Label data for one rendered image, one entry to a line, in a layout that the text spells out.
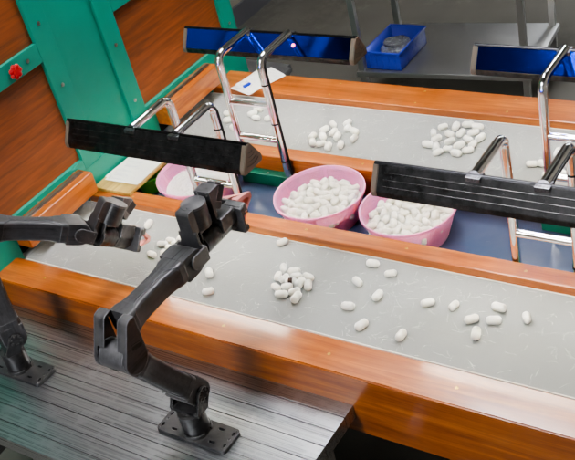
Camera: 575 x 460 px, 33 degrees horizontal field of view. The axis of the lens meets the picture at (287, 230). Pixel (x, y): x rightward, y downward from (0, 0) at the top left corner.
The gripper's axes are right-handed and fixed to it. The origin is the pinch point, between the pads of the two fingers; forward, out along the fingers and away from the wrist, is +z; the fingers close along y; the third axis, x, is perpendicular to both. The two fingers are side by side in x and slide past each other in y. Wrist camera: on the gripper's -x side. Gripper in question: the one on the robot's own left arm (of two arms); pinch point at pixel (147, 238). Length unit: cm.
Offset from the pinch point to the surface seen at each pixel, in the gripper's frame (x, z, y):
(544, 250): -15, 42, -95
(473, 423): 21, -11, -104
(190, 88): -48, 51, 37
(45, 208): -2.4, -3.8, 37.1
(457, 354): 10, 1, -94
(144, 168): -18.6, 28.5, 30.8
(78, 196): -7.0, 7.4, 36.2
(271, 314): 11.5, -1.2, -44.8
